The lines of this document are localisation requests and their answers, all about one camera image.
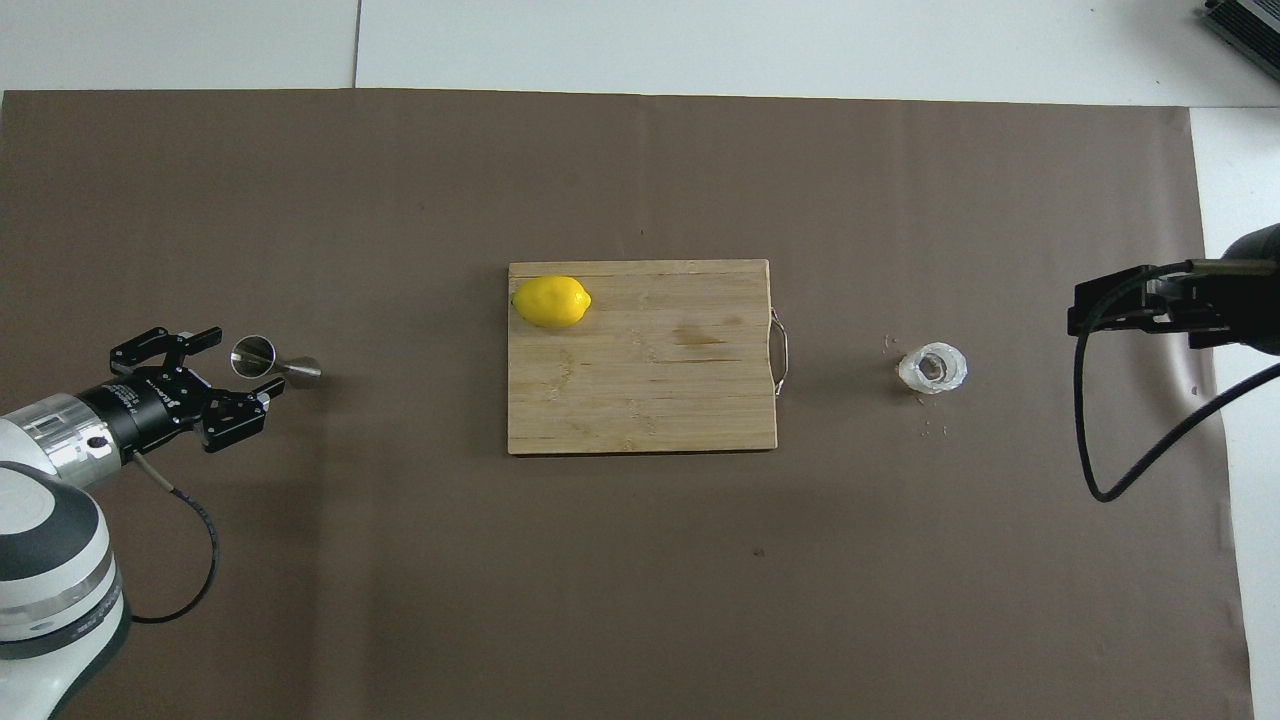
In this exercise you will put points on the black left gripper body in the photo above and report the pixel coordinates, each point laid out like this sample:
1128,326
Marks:
150,410

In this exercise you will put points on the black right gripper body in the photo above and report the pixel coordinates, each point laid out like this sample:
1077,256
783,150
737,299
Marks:
1255,290

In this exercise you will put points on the steel double jigger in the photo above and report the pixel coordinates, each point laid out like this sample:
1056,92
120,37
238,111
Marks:
255,357

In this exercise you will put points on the small clear glass cup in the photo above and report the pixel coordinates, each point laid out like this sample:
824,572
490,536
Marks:
932,369

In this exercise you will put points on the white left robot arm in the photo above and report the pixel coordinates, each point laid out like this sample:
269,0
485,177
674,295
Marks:
50,540

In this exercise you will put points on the grey ribbed device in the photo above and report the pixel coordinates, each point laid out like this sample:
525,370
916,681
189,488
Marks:
1250,30

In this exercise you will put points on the yellow lemon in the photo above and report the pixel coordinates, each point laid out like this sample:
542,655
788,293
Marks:
551,302

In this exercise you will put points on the wooden cutting board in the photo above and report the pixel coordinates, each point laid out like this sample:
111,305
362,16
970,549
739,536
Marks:
640,380

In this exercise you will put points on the brown paper table mat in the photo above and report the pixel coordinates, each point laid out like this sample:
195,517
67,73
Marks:
640,600

